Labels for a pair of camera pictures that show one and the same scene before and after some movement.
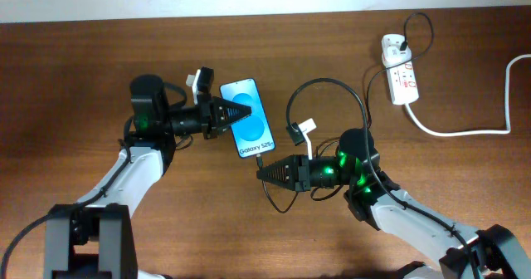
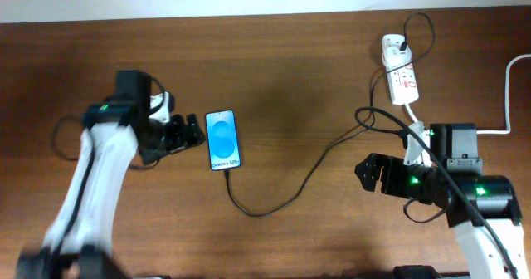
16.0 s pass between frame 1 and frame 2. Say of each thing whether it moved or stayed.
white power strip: stayed
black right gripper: moved
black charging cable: moved
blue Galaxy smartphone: moved
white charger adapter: stayed
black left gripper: moved
